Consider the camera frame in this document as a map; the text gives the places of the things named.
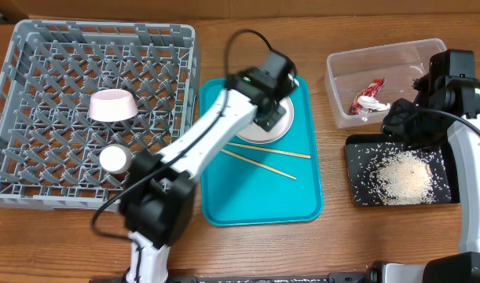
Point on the teal plastic tray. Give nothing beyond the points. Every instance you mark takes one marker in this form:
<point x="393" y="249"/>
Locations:
<point x="236" y="193"/>

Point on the black tray with rice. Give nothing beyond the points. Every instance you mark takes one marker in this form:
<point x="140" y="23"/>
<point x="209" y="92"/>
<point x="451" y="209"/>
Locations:
<point x="382" y="172"/>

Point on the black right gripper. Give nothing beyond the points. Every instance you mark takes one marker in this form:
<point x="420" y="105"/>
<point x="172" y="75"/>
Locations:
<point x="397" y="118"/>

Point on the large white pink plate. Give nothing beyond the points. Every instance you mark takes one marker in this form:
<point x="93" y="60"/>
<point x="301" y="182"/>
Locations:
<point x="255" y="134"/>

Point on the white plastic cup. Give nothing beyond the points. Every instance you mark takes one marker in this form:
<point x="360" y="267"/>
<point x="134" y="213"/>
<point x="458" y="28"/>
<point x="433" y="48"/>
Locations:
<point x="115" y="158"/>

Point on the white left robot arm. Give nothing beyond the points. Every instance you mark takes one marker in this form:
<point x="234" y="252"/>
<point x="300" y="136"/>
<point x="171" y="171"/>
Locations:
<point x="158" y="201"/>

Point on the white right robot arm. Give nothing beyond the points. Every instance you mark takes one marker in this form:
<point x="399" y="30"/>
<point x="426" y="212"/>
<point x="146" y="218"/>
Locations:
<point x="446" y="110"/>

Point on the pink white tissue waste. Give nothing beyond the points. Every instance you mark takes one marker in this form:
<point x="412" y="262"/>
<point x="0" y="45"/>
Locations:
<point x="370" y="104"/>

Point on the grey plastic dishwasher rack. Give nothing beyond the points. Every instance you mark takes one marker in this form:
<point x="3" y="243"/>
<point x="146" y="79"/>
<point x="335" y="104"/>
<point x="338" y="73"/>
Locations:
<point x="49" y="146"/>

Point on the small pink bowl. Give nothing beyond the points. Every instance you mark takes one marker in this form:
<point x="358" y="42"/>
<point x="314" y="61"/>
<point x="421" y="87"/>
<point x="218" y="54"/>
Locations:
<point x="112" y="105"/>

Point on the red white wrapper waste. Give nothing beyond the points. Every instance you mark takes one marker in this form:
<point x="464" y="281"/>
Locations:
<point x="372" y="91"/>

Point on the clear plastic waste bin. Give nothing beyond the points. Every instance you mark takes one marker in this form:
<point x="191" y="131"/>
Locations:
<point x="399" y="64"/>

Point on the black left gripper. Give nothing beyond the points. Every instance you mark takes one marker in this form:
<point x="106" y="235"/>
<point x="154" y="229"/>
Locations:
<point x="272" y="117"/>

